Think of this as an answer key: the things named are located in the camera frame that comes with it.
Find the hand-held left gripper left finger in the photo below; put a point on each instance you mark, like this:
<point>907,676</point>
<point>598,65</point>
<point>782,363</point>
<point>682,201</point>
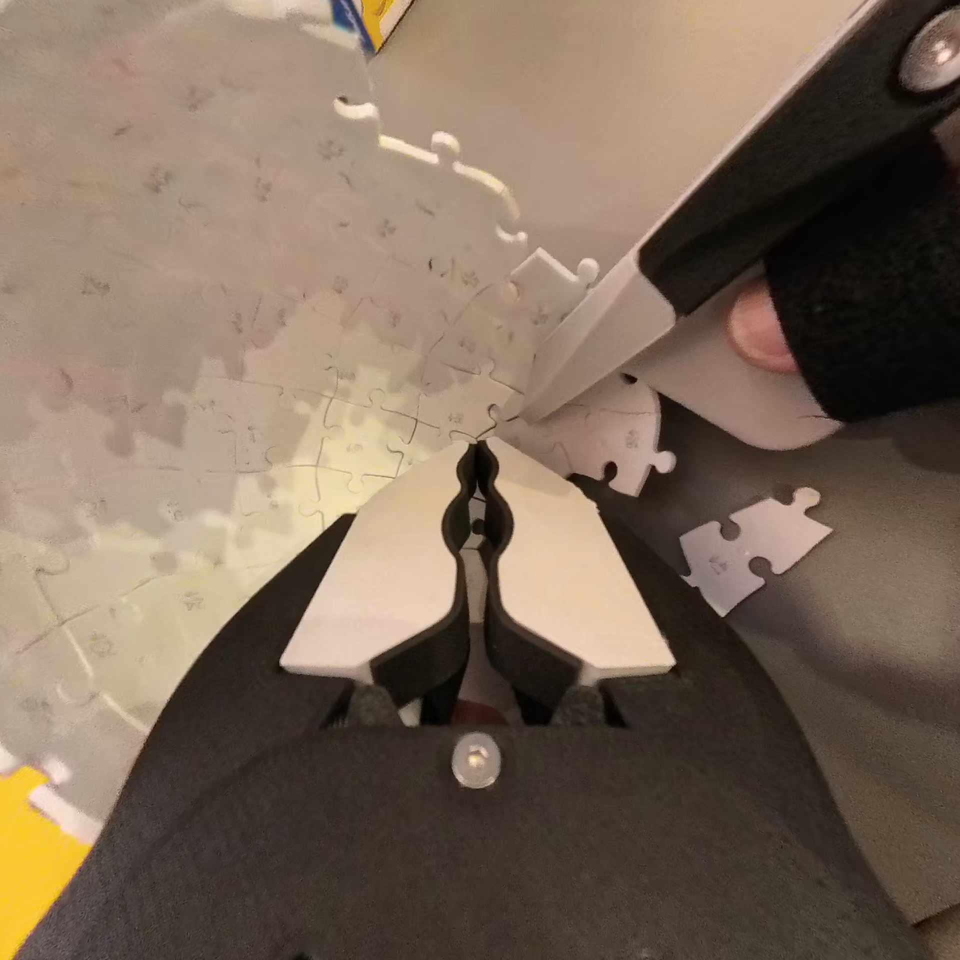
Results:
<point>375,592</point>

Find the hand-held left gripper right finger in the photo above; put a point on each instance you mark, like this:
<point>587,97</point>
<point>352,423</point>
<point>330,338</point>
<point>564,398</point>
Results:
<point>585,592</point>

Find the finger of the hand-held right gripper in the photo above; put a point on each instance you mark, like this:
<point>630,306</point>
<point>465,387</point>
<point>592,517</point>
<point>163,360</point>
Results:
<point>600,337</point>

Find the partly built puzzle ball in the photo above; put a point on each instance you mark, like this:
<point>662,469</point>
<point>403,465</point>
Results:
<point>187,300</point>

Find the joined white puzzle piece pair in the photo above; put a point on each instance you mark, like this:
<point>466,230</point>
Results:
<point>757,540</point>

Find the blue puzzle box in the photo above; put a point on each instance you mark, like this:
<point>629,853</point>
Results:
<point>375,19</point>

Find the person's right hand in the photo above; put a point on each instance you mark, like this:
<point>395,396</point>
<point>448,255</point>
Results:
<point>761,334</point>

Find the yellow plastic bin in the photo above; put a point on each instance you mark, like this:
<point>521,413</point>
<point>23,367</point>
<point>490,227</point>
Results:
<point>30,862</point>

